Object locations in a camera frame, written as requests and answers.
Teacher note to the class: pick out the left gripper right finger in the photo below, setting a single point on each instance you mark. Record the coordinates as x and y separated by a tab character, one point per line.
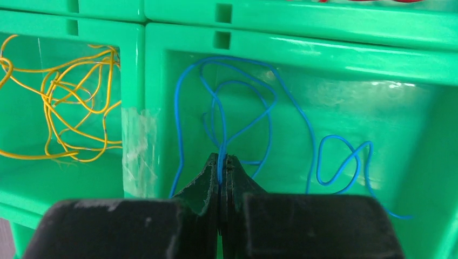
259	224

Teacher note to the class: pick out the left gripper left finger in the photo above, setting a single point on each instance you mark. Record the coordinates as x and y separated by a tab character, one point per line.
184	226

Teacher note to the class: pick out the green six-compartment bin tray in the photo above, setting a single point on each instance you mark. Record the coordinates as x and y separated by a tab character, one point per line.
112	99

